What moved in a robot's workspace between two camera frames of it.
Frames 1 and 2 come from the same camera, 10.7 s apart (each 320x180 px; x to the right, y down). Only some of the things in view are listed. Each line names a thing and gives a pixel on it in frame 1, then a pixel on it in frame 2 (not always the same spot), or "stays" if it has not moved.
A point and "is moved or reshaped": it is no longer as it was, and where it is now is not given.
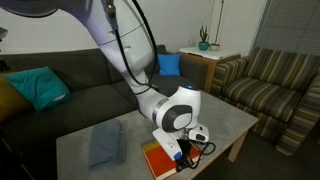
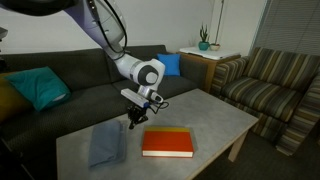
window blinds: [292, 26] stays
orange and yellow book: [161, 164] is moved or reshaped
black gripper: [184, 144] -> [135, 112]
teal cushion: [42, 86] stays
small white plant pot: [214, 47] stays
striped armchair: [281, 89] stays
